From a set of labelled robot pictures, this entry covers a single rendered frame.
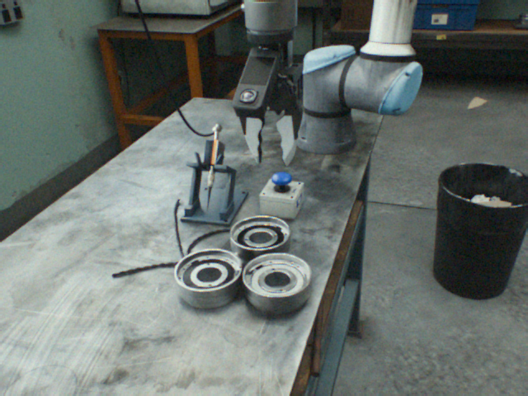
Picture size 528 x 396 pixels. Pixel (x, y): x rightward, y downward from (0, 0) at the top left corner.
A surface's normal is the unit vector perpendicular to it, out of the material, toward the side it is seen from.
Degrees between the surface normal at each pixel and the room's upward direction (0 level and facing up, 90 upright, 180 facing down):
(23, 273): 0
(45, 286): 0
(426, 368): 0
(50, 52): 90
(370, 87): 81
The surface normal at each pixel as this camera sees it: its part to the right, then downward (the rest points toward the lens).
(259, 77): -0.20, -0.49
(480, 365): -0.04, -0.86
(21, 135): 0.95, 0.12
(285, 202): -0.31, 0.49
